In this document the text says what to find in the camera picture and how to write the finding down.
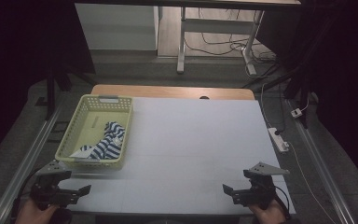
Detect small white adapter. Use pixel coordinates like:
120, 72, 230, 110
290, 107, 304, 119

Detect person's left hand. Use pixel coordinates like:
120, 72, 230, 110
14, 199, 60, 224

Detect white paper tag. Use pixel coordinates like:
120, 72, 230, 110
69, 147, 95, 159

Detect white power strip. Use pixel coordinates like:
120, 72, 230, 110
267, 126, 290, 154

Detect person's right hand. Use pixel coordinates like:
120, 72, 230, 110
248, 199, 288, 224

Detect black floor cables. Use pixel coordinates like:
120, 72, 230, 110
184, 7, 282, 136

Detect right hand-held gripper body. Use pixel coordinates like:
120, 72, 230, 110
232, 161, 291, 211

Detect wooden table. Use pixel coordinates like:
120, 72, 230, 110
90, 84, 256, 101

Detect white table cover sheet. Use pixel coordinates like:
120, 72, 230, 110
56, 96, 296, 217

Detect blue white striped cloth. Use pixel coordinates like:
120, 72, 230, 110
79, 120, 127, 161

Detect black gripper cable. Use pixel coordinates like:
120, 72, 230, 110
10, 167, 43, 220
273, 185, 293, 220

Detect black metal stand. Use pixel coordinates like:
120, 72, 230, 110
241, 0, 349, 130
34, 60, 98, 121

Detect yellow-green plastic basket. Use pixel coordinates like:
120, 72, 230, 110
54, 93, 135, 172

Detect white cabinet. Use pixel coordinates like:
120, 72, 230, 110
74, 3, 160, 52

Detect thin white cable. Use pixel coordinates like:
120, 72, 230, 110
287, 141, 338, 224

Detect dark curtain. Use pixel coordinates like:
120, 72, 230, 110
0, 0, 96, 169
255, 0, 358, 194

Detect white desk with metal legs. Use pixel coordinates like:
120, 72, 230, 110
74, 0, 302, 77

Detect aluminium rail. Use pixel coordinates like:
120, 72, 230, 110
0, 101, 63, 224
287, 98, 357, 224

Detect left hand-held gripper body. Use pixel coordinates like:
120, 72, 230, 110
30, 159, 77, 211

